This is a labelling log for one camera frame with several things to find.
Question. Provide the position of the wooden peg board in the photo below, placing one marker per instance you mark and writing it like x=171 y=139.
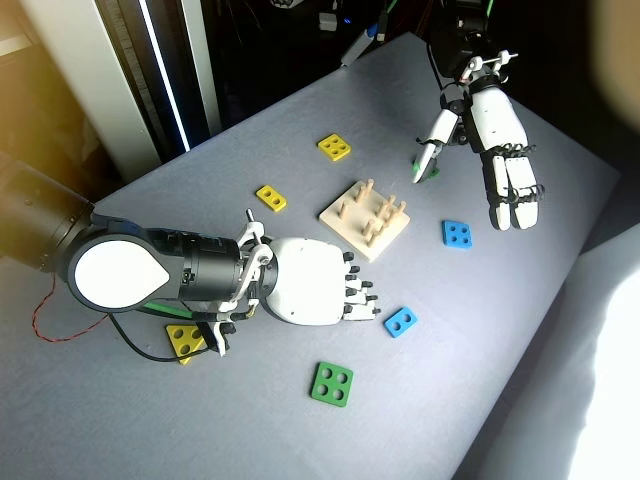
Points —
x=345 y=225

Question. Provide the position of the yellow four-hole block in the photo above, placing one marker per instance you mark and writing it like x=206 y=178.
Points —
x=334 y=147
x=171 y=339

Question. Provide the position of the small white box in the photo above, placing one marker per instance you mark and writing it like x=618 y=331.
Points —
x=327 y=21

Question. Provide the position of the green four-hole block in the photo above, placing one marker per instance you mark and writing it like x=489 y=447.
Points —
x=332 y=382

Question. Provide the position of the blue two-hole block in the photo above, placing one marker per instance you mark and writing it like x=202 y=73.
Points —
x=403 y=321

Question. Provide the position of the blue four-hole block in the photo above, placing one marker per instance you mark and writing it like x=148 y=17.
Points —
x=457 y=234

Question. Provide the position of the yellow two-hole block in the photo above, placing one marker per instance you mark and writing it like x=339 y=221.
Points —
x=271 y=197

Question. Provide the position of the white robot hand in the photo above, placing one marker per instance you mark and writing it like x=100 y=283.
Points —
x=497 y=120
x=310 y=280

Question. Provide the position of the white and black upright frame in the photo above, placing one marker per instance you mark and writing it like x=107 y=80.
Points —
x=90 y=75

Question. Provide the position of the green two-hole block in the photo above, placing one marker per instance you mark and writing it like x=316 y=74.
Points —
x=434 y=174

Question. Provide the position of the grey table cloth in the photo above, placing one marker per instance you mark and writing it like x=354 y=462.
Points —
x=450 y=325

